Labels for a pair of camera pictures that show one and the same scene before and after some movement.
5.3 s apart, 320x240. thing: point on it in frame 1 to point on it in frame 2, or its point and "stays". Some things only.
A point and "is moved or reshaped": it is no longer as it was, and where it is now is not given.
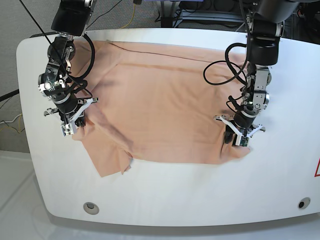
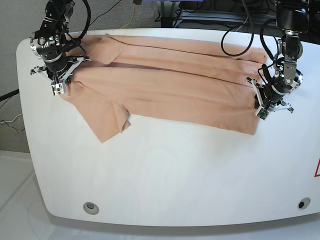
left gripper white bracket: x=79 y=121 to x=67 y=78
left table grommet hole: x=91 y=208 stays
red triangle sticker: x=316 y=174 stays
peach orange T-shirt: x=156 y=103 is moved or reshaped
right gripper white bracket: x=230 y=129 to x=258 y=104
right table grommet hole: x=304 y=203 stays
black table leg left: x=7 y=96 stays
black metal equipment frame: x=229 y=13 stays
